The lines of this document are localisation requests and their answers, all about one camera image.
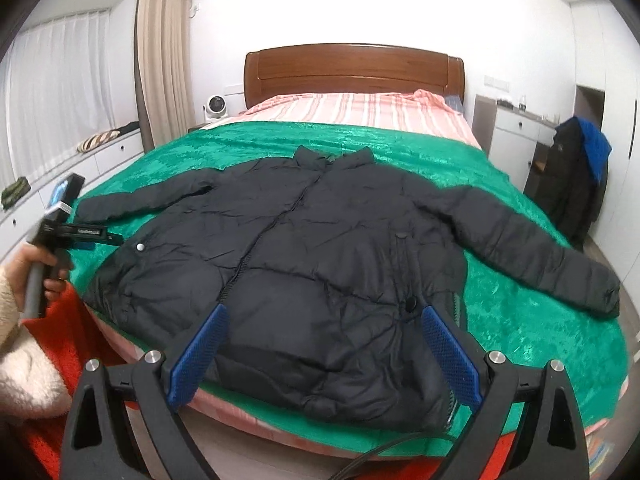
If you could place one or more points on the chair with dark jacket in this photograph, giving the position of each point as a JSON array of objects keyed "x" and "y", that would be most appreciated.
[{"x": 570, "y": 185}]

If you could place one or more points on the blue garment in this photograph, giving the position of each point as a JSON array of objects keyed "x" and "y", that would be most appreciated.
[{"x": 597, "y": 152}]

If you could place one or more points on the black puffer jacket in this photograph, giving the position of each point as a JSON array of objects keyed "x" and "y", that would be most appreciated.
[{"x": 325, "y": 260}]

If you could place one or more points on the striped cushion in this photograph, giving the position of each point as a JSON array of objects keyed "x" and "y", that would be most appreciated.
[{"x": 97, "y": 141}]

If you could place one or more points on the white wardrobe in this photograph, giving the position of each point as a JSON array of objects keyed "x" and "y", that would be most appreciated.
[{"x": 620, "y": 110}]

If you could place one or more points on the white dresser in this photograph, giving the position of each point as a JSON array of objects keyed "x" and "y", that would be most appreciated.
[{"x": 510, "y": 130}]

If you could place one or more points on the person's left hand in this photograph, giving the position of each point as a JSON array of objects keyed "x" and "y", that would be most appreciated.
[{"x": 52, "y": 287}]

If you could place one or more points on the green plush blanket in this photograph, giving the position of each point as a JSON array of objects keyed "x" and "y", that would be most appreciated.
[{"x": 425, "y": 150}]

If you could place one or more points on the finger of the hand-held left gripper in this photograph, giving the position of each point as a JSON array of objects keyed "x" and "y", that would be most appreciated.
[
  {"x": 62, "y": 194},
  {"x": 95, "y": 232}
]

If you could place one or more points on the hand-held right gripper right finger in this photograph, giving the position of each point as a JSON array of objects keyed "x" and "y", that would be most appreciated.
[{"x": 450, "y": 355}]

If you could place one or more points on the white sheer curtain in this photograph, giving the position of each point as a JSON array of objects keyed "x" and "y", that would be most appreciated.
[{"x": 60, "y": 75}]

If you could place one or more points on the dark green folded cloth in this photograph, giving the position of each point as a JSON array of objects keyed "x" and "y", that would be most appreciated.
[{"x": 15, "y": 192}]

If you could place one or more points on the small white fan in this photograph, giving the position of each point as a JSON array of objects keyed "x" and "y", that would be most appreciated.
[{"x": 216, "y": 106}]

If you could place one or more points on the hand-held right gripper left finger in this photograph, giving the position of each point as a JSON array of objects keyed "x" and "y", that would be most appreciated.
[{"x": 200, "y": 350}]

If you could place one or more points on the red cloth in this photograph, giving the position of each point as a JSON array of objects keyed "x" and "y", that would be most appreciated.
[{"x": 65, "y": 330}]

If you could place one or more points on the person's left forearm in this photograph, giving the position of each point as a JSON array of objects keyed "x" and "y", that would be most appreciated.
[{"x": 25, "y": 375}]

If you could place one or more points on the beige curtain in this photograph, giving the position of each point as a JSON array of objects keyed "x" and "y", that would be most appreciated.
[{"x": 162, "y": 60}]

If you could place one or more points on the white window bench cabinet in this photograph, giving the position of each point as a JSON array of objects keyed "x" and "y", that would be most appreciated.
[{"x": 115, "y": 152}]

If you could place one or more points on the wooden headboard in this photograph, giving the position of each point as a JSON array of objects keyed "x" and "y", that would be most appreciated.
[{"x": 350, "y": 67}]

